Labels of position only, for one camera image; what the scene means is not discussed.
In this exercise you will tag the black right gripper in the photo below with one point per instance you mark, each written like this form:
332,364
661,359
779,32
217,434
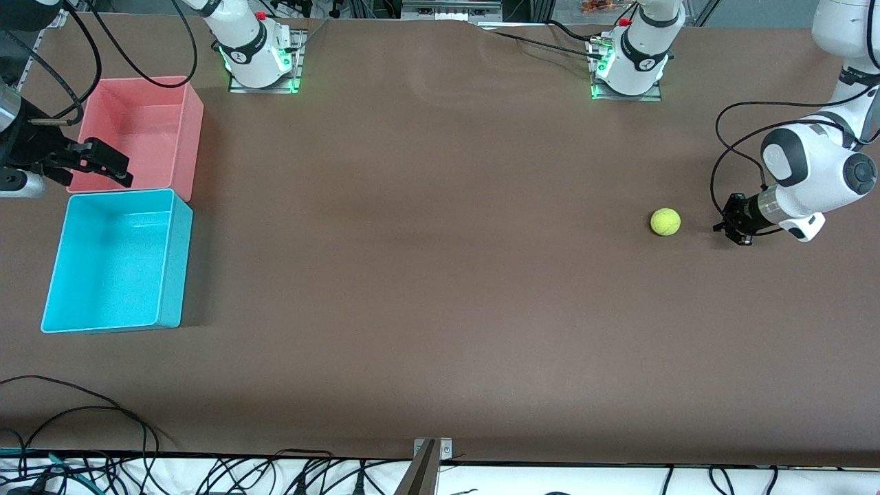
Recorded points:
29,146

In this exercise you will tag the blue plastic bin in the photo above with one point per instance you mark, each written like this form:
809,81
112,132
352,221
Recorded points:
110,268

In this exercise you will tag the yellow-green tennis ball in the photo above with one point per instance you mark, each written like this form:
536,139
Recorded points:
665,222

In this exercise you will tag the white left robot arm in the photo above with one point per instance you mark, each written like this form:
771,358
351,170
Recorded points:
818,165

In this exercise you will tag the small metal bracket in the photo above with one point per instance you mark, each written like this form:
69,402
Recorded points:
447,450

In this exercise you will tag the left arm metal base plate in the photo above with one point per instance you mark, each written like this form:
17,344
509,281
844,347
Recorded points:
650,97

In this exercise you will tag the grey metal device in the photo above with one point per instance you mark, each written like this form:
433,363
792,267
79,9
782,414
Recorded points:
447,10

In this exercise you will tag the grey metal bar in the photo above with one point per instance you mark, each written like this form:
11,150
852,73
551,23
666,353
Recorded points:
419,478

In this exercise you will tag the orange objects pile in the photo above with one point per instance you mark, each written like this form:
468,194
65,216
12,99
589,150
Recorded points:
598,7

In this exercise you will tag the pink plastic bin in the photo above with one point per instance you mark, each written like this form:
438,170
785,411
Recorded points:
155,130

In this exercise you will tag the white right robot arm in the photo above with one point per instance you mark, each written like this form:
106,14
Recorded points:
251,48

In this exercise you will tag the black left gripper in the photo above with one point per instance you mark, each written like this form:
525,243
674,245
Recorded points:
742,216

